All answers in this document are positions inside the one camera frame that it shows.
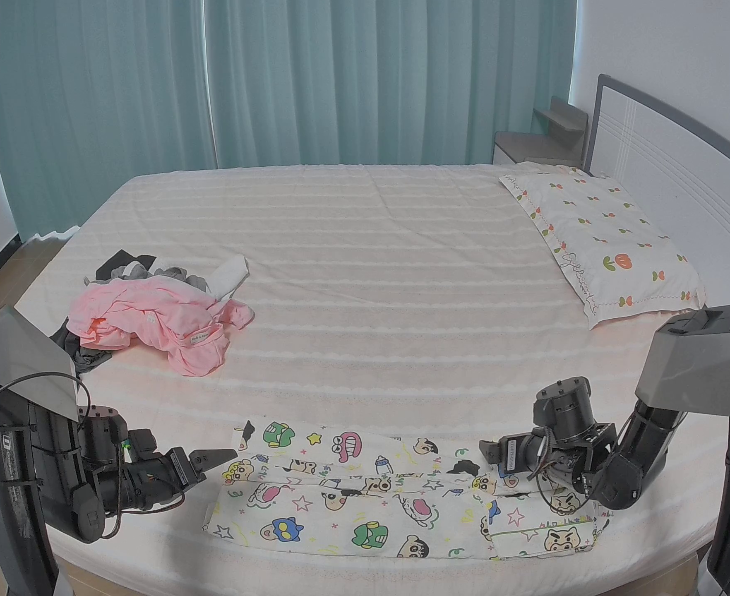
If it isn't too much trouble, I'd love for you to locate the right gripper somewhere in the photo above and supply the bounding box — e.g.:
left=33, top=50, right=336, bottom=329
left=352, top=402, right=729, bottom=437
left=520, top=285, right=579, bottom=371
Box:
left=479, top=432, right=556, bottom=478

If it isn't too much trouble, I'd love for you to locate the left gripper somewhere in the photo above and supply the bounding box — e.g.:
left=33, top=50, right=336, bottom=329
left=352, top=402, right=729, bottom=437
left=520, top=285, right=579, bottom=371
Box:
left=122, top=447, right=238, bottom=512

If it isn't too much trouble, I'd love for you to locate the white printed pyjama garment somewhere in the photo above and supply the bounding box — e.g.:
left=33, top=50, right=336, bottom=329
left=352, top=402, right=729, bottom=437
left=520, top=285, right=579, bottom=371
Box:
left=202, top=418, right=611, bottom=562

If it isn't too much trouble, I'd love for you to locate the bed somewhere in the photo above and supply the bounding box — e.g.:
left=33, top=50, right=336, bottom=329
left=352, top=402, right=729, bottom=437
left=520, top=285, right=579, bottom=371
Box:
left=11, top=73, right=730, bottom=596

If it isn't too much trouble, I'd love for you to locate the pile of clothes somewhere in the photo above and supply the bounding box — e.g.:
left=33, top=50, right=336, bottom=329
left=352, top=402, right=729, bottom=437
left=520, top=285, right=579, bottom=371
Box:
left=51, top=249, right=249, bottom=377

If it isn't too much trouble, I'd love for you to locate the pink garment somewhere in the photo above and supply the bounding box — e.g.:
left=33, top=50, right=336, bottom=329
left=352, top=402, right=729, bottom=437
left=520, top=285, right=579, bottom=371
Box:
left=69, top=274, right=255, bottom=378

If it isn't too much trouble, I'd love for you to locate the white printed pillow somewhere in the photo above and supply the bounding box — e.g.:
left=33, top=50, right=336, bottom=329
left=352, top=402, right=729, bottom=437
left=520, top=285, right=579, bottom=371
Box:
left=499, top=168, right=706, bottom=332

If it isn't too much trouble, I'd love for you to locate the grey white bedside table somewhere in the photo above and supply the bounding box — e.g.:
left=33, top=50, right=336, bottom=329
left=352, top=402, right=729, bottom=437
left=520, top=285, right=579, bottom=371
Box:
left=492, top=97, right=589, bottom=167

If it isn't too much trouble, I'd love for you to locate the blue-green curtain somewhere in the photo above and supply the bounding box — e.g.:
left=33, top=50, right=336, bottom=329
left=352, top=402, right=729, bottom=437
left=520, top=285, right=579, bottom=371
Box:
left=0, top=0, right=220, bottom=243
left=204, top=0, right=580, bottom=169

